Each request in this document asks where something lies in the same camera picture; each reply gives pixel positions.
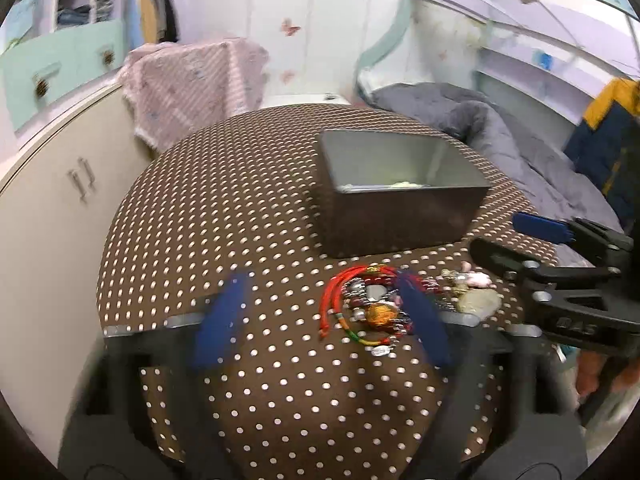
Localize metal cabinet handle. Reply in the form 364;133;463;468
78;157;97;192
67;168;87;205

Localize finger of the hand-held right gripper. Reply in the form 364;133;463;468
469;236;640;357
511;211;635;267

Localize brown polka-dot tablecloth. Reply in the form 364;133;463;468
96;102;562;480

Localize grey metal tin box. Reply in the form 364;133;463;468
317;129;492;260

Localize red cord bracelet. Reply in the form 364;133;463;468
319;266;401;339

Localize mint green drawer unit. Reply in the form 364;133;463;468
0;14;135;134

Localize white wall shelf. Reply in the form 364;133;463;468
472;32;640;128

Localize folded blue clothes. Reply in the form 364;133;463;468
56;0;115;27

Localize pink flower hair ornament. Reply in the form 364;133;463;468
461;261;494;289

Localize multicoloured cord with silver charm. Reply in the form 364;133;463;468
340;311;397;359

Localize pale stone pendant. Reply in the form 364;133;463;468
456;290;504;319

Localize hanging yellow garment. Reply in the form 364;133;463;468
138;0;160;44

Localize yellow and navy jacket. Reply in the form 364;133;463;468
562;77;640;235

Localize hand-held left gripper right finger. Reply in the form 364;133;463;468
396;271;588;480

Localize hanging dark garment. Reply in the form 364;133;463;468
152;0;182;44

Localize pink patterned cloth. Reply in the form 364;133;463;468
116;37;272;154

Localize white cabinet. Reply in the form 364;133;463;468
0;81;157;397

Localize mint green bed headboard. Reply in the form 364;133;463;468
354;0;635;98

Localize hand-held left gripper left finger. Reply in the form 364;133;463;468
65;269;254;480

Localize grey duvet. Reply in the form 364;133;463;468
356;81;627;269

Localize beaded bracelet with amber bead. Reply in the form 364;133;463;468
344;280;417;341

